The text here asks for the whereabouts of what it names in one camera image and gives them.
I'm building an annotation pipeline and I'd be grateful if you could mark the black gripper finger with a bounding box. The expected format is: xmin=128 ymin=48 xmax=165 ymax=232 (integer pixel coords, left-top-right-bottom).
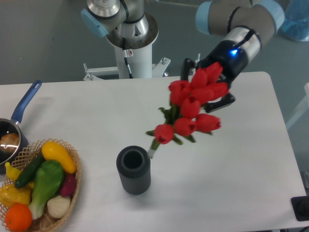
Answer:
xmin=204 ymin=93 xmax=236 ymax=113
xmin=181 ymin=58 xmax=198 ymax=81

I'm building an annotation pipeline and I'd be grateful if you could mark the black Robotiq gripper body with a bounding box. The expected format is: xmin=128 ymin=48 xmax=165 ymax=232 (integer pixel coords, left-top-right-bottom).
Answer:
xmin=197 ymin=40 xmax=248 ymax=88

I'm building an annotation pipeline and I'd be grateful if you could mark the red tulip bouquet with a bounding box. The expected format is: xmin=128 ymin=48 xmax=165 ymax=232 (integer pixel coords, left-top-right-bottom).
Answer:
xmin=146 ymin=62 xmax=229 ymax=158

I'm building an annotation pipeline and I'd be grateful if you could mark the dark grey ribbed vase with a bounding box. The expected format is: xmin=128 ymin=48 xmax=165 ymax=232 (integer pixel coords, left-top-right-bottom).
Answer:
xmin=116 ymin=145 xmax=151 ymax=195

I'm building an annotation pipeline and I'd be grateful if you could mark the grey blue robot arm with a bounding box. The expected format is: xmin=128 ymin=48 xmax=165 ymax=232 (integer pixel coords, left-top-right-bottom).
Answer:
xmin=81 ymin=0 xmax=285 ymax=86

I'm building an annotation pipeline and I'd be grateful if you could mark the blue mesh bag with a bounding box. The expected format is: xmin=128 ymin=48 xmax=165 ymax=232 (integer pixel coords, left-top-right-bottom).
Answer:
xmin=281 ymin=0 xmax=309 ymax=42

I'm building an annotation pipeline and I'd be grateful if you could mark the black device at edge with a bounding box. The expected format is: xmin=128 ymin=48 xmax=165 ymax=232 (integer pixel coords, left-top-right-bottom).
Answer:
xmin=291 ymin=196 xmax=309 ymax=221

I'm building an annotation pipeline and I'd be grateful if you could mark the yellow squash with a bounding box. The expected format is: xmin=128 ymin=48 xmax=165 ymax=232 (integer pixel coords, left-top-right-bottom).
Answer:
xmin=42 ymin=141 xmax=77 ymax=174

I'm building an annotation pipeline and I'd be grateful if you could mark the purple red onion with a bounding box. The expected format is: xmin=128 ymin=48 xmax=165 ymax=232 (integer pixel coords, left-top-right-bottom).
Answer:
xmin=59 ymin=174 xmax=77 ymax=197

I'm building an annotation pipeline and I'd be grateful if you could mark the green leafy cabbage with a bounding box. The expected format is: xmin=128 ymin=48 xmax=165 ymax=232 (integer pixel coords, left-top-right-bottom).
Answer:
xmin=28 ymin=160 xmax=64 ymax=220

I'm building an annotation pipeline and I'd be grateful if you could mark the white garlic bulb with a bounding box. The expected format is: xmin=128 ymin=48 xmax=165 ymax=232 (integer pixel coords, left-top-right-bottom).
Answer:
xmin=47 ymin=195 xmax=70 ymax=218

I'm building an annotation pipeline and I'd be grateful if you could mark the brown bread in pan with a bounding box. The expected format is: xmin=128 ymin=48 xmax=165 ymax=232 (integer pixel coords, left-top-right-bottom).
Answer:
xmin=0 ymin=133 xmax=19 ymax=154

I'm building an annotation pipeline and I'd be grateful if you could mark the dark green cucumber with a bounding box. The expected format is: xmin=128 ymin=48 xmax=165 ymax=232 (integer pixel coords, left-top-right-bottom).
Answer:
xmin=14 ymin=154 xmax=45 ymax=189

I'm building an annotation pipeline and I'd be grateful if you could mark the woven wicker basket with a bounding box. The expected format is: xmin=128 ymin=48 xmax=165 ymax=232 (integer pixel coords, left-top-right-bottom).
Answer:
xmin=12 ymin=138 xmax=82 ymax=232

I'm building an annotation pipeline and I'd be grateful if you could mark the yellow banana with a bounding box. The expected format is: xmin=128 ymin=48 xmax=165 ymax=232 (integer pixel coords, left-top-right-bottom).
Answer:
xmin=5 ymin=162 xmax=22 ymax=182

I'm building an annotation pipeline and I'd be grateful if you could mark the yellow orange gourd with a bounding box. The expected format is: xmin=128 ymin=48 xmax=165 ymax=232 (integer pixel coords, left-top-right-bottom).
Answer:
xmin=0 ymin=184 xmax=32 ymax=208

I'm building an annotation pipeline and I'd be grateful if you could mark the orange fruit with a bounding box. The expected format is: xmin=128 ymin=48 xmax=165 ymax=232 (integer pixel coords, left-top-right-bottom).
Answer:
xmin=5 ymin=203 xmax=32 ymax=232

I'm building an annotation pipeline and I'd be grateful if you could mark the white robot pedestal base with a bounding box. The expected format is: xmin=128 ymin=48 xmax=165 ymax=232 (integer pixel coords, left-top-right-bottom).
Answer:
xmin=81 ymin=9 xmax=171 ymax=80

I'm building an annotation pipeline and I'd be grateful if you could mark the black cable on pedestal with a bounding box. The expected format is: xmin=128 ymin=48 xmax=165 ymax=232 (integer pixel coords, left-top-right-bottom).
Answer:
xmin=121 ymin=37 xmax=134 ymax=79

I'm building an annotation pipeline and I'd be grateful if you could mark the white frame at right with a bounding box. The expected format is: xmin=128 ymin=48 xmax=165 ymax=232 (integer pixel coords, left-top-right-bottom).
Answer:
xmin=285 ymin=83 xmax=309 ymax=130

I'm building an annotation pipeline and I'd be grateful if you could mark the blue handled saucepan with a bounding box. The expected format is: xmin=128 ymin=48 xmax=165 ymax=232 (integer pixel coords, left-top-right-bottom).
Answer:
xmin=0 ymin=80 xmax=42 ymax=174

